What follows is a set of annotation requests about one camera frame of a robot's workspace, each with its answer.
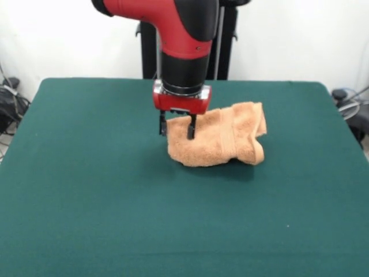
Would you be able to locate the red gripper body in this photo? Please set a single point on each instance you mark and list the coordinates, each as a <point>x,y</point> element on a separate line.
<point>181,103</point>

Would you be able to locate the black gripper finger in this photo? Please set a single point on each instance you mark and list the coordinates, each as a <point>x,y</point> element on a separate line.
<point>191,128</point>
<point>162,124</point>

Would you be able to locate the orange terry towel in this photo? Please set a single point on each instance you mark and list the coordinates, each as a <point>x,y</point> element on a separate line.
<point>230,132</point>

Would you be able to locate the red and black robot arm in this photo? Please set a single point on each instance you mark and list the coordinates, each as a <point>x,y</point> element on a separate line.
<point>178,29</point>

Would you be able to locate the dark green table cloth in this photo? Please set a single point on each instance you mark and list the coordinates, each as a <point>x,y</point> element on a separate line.
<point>115,187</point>

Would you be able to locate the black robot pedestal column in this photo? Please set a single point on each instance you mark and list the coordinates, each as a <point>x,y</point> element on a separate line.
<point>227,57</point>

